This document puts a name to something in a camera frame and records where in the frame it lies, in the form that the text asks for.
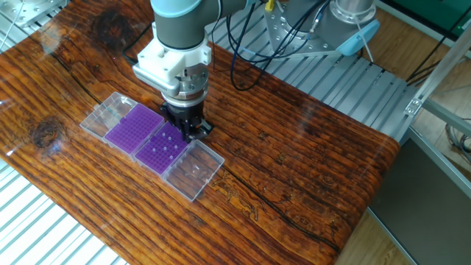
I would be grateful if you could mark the aluminium frame beam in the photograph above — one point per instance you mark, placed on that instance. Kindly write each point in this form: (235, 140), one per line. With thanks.
(449, 117)

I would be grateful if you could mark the white printed camera mount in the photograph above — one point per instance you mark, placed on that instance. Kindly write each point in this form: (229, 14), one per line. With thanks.
(165, 62)

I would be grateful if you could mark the purple pipette tip box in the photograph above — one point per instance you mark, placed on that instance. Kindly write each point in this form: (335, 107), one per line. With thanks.
(147, 162)
(134, 129)

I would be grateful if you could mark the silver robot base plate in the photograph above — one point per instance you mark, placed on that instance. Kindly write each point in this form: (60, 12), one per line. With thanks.
(294, 44)

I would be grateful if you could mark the white zip tie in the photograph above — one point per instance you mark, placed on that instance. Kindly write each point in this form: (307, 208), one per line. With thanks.
(365, 42)

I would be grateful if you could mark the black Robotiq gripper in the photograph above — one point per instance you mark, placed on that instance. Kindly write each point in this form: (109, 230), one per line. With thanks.
(185, 115)

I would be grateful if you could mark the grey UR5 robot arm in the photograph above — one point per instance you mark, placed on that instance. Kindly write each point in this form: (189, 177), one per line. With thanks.
(180, 25)

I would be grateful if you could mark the perforated aluminium plate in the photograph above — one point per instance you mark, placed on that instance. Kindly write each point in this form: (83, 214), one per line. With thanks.
(33, 9)

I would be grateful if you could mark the aluminium frame post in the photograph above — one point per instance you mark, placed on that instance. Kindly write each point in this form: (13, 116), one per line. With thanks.
(441, 73)

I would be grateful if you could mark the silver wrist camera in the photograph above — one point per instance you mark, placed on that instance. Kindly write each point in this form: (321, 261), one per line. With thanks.
(158, 82)

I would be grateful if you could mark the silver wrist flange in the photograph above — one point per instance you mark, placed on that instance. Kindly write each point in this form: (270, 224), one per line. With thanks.
(191, 92)

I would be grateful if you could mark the aluminium frame rail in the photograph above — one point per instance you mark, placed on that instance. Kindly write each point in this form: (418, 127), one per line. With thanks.
(441, 160)

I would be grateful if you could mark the dark grey panel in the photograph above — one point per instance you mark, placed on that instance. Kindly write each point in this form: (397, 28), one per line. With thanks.
(423, 221)

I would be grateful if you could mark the silver corner bracket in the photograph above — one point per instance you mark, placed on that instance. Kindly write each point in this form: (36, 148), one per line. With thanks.
(414, 106)

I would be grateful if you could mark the yellow connector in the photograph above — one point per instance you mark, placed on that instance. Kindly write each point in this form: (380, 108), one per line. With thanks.
(269, 5)

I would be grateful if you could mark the wood grain table mat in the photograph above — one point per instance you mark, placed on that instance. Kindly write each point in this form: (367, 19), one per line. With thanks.
(257, 147)

